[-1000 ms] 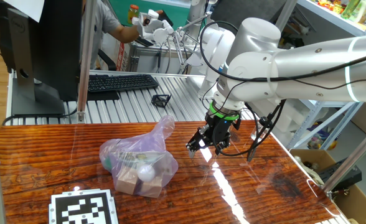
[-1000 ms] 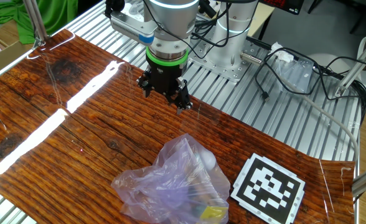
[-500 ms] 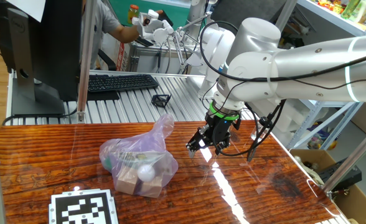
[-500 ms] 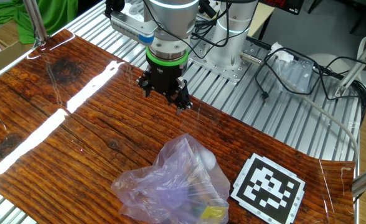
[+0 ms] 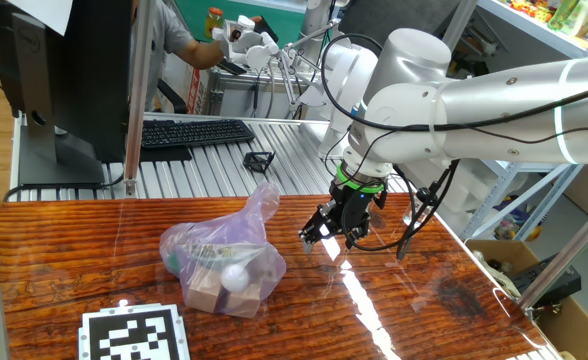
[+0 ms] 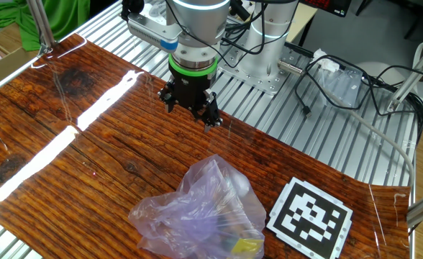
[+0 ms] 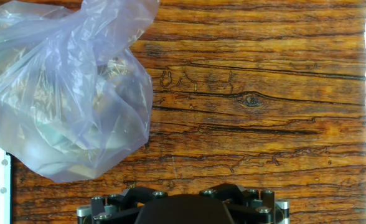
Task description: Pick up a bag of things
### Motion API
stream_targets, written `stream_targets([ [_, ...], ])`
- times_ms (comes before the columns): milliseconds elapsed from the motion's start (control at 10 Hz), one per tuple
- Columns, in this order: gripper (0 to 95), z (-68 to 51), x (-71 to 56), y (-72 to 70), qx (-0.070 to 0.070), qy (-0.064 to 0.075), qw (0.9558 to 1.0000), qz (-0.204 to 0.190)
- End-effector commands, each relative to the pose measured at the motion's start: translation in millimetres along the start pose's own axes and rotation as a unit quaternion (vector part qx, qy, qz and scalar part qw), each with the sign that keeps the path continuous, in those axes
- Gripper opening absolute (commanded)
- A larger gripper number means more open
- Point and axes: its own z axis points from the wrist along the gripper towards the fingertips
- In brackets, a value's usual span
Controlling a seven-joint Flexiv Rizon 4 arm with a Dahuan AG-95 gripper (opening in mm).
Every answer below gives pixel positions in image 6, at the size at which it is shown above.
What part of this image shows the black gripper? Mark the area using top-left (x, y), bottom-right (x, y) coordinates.
top-left (157, 69), bottom-right (224, 134)

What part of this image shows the purple translucent plastic bag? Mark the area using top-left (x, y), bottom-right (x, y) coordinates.
top-left (127, 154), bottom-right (268, 259)

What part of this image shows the clear plastic bag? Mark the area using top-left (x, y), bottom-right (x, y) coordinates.
top-left (314, 66), bottom-right (364, 109)

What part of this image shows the wood grain table mat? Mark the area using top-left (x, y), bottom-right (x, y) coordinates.
top-left (0, 32), bottom-right (412, 259)

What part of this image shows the white crumpled paper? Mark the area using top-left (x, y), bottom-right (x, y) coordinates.
top-left (309, 48), bottom-right (341, 73)

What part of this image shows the beige table board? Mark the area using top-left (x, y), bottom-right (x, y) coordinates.
top-left (286, 2), bottom-right (319, 45)

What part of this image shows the yellow green block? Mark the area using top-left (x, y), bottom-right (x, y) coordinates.
top-left (231, 237), bottom-right (265, 257)

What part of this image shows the large green cloth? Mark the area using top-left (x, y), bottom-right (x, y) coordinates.
top-left (0, 0), bottom-right (91, 52)

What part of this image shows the black white fiducial marker board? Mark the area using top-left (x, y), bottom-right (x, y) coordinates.
top-left (265, 176), bottom-right (354, 259)

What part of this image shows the black device with red digits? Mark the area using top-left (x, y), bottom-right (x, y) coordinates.
top-left (300, 0), bottom-right (353, 18)

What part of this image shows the open cardboard box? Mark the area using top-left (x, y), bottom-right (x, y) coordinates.
top-left (0, 34), bottom-right (42, 95)

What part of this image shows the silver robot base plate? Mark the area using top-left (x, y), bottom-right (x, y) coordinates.
top-left (217, 42), bottom-right (308, 96)

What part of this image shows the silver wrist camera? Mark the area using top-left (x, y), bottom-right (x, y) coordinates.
top-left (127, 12), bottom-right (181, 54)

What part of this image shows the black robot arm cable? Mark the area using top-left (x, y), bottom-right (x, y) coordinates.
top-left (120, 0), bottom-right (301, 66)

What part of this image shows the black USB cable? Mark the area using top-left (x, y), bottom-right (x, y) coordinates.
top-left (293, 53), bottom-right (381, 119)

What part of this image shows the aluminium frame rail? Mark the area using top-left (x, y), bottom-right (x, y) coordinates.
top-left (0, 50), bottom-right (50, 102)

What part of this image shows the grey cable with metal plug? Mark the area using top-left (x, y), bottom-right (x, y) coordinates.
top-left (278, 59), bottom-right (417, 188)

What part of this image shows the black cable bundle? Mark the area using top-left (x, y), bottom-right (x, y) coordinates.
top-left (358, 63), bottom-right (423, 145)

